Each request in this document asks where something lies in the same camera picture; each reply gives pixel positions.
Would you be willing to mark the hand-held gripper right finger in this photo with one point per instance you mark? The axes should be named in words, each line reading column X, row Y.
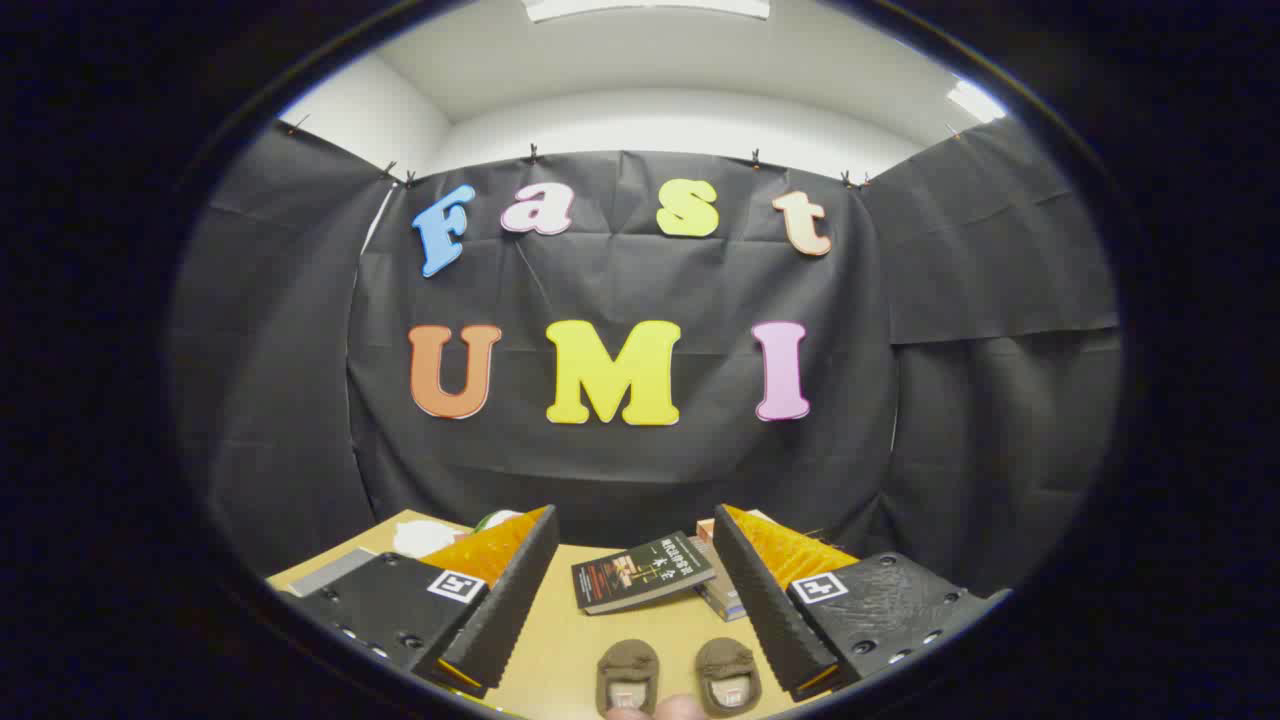
column 765, row 610

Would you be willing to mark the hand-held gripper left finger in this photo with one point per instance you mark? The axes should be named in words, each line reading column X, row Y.
column 505, row 610

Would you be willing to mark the brown suede loafer shoe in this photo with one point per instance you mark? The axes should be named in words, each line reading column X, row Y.
column 628, row 665
column 728, row 662

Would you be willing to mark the cream fabric storage box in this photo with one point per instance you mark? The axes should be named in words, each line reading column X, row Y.
column 330, row 572

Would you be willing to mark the cream cover book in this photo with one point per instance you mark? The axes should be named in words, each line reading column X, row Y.
column 722, row 590

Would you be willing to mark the watermelon slice plush toy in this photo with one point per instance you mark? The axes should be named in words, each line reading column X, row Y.
column 498, row 518

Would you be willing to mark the white plush toy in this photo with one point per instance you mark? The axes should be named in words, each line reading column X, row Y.
column 425, row 538

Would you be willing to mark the black cover book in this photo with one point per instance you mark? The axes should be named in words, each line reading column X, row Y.
column 640, row 572

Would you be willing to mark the black backdrop cloth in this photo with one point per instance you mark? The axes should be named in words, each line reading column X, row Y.
column 620, row 470

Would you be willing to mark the ceiling light panel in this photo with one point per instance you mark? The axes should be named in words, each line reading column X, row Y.
column 645, row 8
column 975, row 100

